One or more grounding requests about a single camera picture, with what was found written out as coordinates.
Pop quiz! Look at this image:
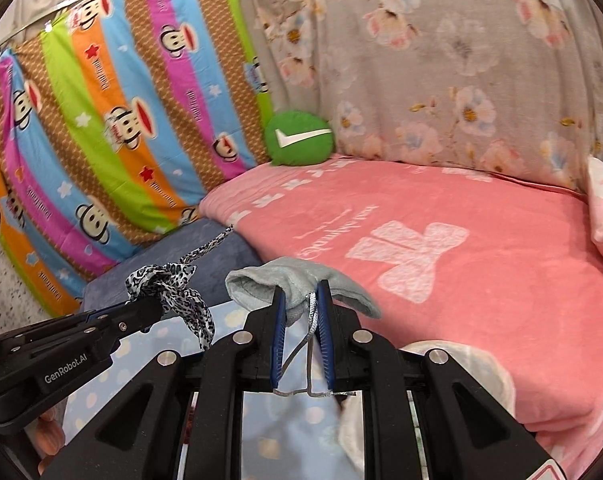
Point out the blue-grey sofa cushion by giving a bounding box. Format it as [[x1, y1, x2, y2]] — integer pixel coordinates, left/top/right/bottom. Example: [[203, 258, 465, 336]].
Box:
[[82, 217, 263, 312]]

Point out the leopard print hair tie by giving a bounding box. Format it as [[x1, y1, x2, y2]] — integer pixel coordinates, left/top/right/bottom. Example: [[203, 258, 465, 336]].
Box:
[[124, 225, 235, 354]]

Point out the white bin with plastic bag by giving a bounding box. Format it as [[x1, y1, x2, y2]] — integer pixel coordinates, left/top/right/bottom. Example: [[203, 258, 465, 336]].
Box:
[[337, 339, 518, 480]]

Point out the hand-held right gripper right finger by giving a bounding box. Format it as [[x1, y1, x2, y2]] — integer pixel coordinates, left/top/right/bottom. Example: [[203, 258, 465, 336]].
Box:
[[316, 279, 558, 480]]

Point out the grey-green drawstring pouch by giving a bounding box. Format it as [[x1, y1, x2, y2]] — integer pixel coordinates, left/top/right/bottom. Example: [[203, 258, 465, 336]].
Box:
[[224, 256, 383, 399]]

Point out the person's left hand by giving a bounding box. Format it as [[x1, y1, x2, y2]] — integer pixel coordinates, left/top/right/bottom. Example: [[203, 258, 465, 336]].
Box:
[[31, 410, 66, 476]]

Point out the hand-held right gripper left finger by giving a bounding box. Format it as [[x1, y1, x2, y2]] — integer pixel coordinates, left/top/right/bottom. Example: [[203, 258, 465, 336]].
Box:
[[38, 285, 288, 480]]

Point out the grey floral sheet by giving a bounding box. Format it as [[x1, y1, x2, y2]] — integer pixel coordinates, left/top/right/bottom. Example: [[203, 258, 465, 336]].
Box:
[[251, 0, 603, 194]]

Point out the light blue dotted cloth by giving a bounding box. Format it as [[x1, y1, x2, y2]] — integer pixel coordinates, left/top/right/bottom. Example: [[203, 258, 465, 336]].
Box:
[[60, 301, 343, 480]]

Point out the pink blanket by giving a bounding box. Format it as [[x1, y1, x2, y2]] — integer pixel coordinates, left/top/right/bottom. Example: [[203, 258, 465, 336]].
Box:
[[198, 155, 603, 480]]

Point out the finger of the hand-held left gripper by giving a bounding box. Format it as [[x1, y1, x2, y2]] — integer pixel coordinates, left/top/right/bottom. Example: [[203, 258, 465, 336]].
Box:
[[85, 302, 134, 325], [104, 296, 163, 337]]

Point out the striped monkey print sheet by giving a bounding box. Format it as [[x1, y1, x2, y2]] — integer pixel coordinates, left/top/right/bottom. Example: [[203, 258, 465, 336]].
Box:
[[0, 0, 278, 319]]

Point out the green round cushion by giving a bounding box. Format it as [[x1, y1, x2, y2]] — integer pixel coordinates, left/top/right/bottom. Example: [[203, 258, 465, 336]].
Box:
[[263, 111, 337, 167]]

